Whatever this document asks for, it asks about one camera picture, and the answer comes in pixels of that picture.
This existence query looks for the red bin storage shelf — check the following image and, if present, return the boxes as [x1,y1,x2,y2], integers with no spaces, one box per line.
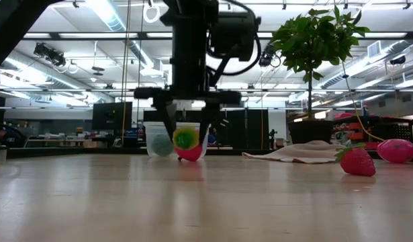
[332,113,413,151]

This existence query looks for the clear plastic tupperware container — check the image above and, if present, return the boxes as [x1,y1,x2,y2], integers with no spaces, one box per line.
[143,121,212,159]

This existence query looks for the black monitor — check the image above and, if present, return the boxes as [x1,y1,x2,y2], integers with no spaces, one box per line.
[91,102,134,132]

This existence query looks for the green plant in black pot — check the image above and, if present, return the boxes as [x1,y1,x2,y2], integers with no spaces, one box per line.
[269,5,371,145]

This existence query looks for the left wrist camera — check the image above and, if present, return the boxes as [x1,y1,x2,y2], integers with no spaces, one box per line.
[210,9,262,63]

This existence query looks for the red toy bell pepper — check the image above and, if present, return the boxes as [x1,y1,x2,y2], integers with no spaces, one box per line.
[175,144,204,163]

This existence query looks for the black ceiling device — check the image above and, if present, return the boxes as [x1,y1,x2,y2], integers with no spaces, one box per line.
[33,42,66,67]
[259,43,281,69]

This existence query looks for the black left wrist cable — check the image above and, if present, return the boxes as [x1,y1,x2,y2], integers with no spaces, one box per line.
[205,32,263,87]

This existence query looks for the beige cloth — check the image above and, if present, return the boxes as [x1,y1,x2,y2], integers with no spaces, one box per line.
[241,140,348,165]

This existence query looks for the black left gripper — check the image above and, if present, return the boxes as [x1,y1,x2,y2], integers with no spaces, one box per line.
[134,19,242,146]

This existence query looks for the yellow toy lemon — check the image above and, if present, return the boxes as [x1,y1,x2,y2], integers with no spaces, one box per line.
[172,126,201,151]

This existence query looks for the small black stand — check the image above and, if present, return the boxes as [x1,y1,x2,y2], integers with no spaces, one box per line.
[268,128,278,151]

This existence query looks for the cluttered background bench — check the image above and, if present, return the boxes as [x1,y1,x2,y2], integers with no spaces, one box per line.
[24,126,122,149]

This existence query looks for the yellow curved cable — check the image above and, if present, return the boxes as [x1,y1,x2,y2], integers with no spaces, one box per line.
[341,60,385,143]

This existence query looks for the yellow hanging cord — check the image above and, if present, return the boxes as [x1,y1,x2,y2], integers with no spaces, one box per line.
[121,0,132,146]

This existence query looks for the person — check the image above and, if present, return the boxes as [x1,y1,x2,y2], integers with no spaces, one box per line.
[0,121,27,149]

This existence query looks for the red round toy fruit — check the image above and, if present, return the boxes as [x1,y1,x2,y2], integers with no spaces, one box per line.
[376,138,413,165]

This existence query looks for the black partition panels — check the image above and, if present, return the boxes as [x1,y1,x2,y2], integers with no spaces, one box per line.
[143,109,270,151]

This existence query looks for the red toy strawberry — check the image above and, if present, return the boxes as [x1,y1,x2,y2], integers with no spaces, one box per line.
[334,143,377,177]

